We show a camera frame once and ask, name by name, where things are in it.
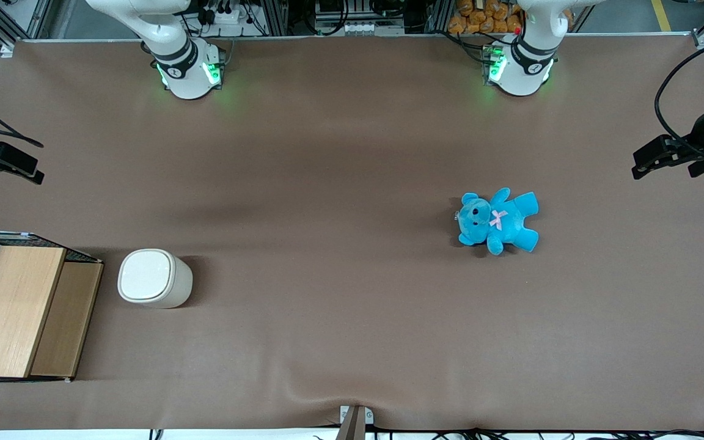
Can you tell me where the cream plastic trash can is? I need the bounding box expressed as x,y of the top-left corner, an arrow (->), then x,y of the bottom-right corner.
117,248 -> 194,309

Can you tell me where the light wood shelf board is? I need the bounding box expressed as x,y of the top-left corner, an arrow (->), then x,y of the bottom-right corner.
0,246 -> 67,379

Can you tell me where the darker wood shelf board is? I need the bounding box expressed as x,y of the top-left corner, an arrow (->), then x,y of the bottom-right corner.
29,262 -> 105,378

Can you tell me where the blue plush teddy bear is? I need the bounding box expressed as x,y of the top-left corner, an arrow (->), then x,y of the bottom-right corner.
455,187 -> 540,256

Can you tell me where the white power strip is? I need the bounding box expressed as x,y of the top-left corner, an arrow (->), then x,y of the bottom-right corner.
201,2 -> 256,26

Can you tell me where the brown table cover sheet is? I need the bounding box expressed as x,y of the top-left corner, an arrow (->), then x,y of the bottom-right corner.
0,34 -> 704,432

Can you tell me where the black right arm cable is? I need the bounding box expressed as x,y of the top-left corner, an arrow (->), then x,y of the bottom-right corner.
0,86 -> 45,149

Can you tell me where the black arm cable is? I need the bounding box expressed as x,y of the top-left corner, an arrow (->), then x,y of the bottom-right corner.
0,86 -> 45,149
654,34 -> 704,156

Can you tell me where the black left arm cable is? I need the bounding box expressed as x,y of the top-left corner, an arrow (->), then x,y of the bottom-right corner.
654,34 -> 704,156

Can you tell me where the black wire rack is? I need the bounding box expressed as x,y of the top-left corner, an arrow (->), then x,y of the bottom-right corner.
0,230 -> 105,384

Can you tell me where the metal table edge bracket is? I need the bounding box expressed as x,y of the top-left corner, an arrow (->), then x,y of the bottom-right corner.
339,405 -> 375,440

